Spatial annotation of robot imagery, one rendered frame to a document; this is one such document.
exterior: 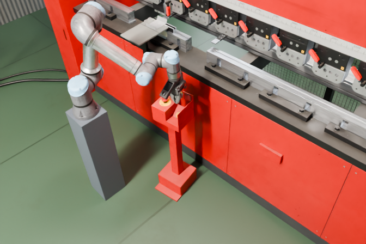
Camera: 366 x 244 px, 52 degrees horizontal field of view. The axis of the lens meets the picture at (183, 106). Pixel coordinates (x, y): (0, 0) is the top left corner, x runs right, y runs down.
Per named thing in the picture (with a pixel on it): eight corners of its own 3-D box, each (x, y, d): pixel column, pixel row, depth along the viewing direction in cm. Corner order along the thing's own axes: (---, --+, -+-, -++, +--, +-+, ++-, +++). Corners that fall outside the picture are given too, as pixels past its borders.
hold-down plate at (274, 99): (258, 97, 212) (258, 93, 210) (263, 92, 215) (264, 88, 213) (305, 122, 197) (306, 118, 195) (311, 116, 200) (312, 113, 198)
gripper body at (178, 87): (187, 87, 213) (185, 72, 204) (178, 97, 209) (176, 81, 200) (176, 83, 216) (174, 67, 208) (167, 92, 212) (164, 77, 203)
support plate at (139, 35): (120, 36, 243) (120, 34, 242) (150, 19, 256) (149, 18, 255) (139, 46, 233) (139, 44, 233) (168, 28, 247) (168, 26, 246)
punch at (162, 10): (153, 11, 249) (152, -2, 243) (156, 10, 250) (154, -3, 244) (164, 16, 244) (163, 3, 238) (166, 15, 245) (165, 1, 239)
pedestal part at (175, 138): (171, 171, 270) (166, 119, 233) (176, 165, 274) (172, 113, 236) (178, 175, 268) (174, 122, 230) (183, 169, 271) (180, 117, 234)
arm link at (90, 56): (75, 88, 222) (72, 9, 182) (86, 72, 232) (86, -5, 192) (94, 95, 221) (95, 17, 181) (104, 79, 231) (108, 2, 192)
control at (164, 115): (152, 119, 233) (150, 98, 221) (168, 104, 242) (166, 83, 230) (178, 132, 224) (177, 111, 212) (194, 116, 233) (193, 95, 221)
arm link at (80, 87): (67, 104, 214) (61, 86, 205) (79, 89, 224) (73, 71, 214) (86, 108, 212) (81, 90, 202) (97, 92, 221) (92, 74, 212)
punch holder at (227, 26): (214, 30, 213) (215, 3, 202) (224, 23, 217) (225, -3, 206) (236, 39, 205) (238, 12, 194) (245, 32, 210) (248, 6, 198)
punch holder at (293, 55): (275, 56, 193) (280, 29, 181) (284, 49, 197) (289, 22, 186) (301, 68, 185) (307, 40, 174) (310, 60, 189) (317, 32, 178)
